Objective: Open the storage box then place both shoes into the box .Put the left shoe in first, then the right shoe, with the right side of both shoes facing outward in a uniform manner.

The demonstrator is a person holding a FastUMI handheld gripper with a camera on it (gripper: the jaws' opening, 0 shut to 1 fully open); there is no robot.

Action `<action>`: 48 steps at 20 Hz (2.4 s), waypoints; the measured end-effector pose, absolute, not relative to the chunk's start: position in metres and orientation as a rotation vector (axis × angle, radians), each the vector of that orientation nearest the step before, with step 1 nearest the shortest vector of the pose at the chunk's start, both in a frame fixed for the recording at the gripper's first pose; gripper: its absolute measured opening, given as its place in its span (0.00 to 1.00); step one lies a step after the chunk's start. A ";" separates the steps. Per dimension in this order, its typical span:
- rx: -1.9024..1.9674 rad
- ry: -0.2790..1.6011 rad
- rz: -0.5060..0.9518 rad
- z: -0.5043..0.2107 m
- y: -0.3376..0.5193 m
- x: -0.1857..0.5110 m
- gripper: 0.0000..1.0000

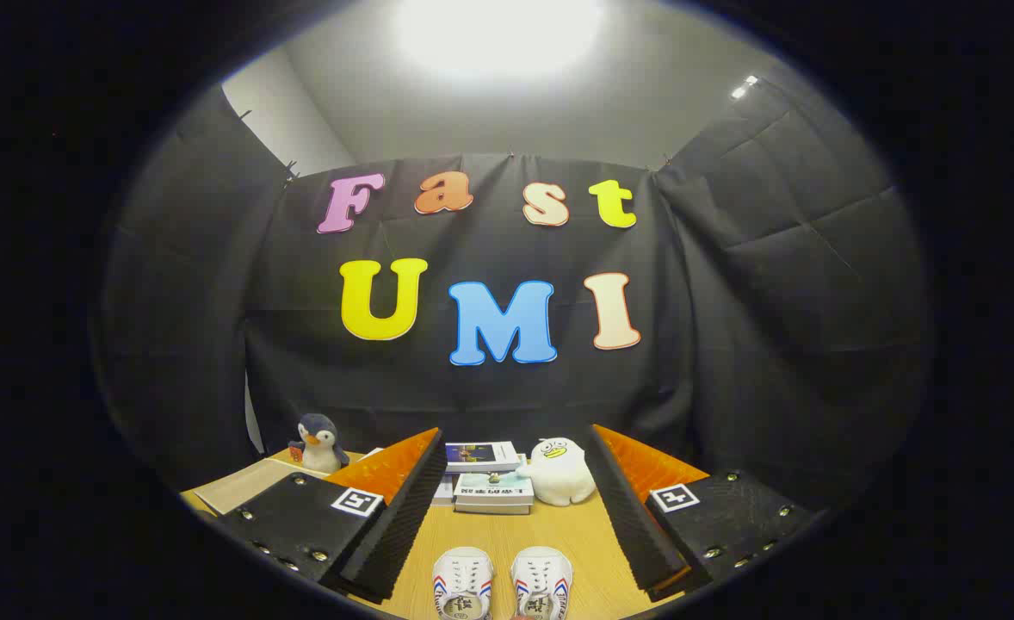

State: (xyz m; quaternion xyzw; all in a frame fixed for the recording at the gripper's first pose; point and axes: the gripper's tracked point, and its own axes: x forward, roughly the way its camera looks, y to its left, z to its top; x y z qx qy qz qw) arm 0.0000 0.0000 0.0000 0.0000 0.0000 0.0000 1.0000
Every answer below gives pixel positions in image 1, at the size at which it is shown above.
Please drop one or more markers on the small ceiling light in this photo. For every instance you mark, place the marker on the small ceiling light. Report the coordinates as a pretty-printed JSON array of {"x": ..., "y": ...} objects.
[{"x": 744, "y": 87}]

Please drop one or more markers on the white duck plush toy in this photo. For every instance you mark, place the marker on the white duck plush toy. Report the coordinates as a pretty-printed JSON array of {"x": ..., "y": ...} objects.
[{"x": 559, "y": 478}]

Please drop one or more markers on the thick book with teal cover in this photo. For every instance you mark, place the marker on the thick book with teal cover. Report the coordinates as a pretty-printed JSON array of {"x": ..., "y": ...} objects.
[{"x": 494, "y": 492}]

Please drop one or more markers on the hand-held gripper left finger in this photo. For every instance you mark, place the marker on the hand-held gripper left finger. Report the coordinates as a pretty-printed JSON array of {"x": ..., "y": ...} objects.
[{"x": 404, "y": 525}]

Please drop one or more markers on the book with dark cover picture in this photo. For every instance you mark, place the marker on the book with dark cover picture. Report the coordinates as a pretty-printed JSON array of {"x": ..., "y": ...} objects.
[{"x": 481, "y": 455}]

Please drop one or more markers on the ceiling light panel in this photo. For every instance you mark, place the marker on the ceiling light panel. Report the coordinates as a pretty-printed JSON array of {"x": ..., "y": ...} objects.
[{"x": 498, "y": 34}]

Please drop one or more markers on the thin white book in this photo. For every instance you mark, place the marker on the thin white book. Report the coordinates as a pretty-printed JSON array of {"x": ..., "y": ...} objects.
[{"x": 443, "y": 491}]

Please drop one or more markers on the penguin plush toy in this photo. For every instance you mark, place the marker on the penguin plush toy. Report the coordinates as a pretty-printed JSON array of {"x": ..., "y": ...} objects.
[{"x": 319, "y": 443}]

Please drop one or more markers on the beige fabric storage box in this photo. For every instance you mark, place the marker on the beige fabric storage box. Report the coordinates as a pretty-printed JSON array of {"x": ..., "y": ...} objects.
[{"x": 249, "y": 486}]

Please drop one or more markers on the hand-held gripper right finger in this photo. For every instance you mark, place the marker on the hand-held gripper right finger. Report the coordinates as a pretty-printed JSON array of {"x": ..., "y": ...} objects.
[{"x": 636, "y": 525}]

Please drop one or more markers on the white canvas shoe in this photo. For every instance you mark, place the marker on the white canvas shoe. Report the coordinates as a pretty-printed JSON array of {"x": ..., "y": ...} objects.
[
  {"x": 464, "y": 581},
  {"x": 541, "y": 581}
]

